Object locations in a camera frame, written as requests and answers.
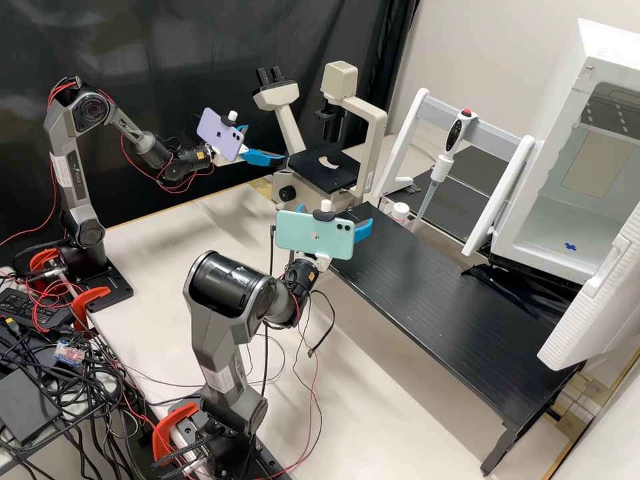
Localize black power adapter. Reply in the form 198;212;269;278
0;287;75;335

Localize left wrist camera phone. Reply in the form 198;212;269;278
195;107;250;163

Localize cream microscope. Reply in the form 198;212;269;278
252;61;389;211

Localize black flat box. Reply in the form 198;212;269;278
0;369;63;447

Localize white incubator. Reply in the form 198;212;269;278
489;18;640;286

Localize wrist camera phone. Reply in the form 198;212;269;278
195;107;250;163
275;199;357;261

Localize right wrist camera phone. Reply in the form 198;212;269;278
275;199;357;261

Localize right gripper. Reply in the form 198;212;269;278
295;203;375;272

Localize pipette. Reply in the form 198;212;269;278
411;107;479;233

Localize red clamp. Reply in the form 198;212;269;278
29;249;65;287
72;285;112;332
151;401;200;465

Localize red wire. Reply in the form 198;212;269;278
277;295;325;475
0;152;60;249

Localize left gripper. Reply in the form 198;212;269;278
235;125;287;167

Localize small circuit board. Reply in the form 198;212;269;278
53;341;85;365

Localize black platform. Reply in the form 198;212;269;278
449;141;519;176
327;202;587;476

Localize black cable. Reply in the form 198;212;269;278
297;289;337;359
259;225;277;399

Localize white pipette stand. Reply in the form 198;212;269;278
372;87;537;259

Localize incubator door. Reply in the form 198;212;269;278
537;205;640;372

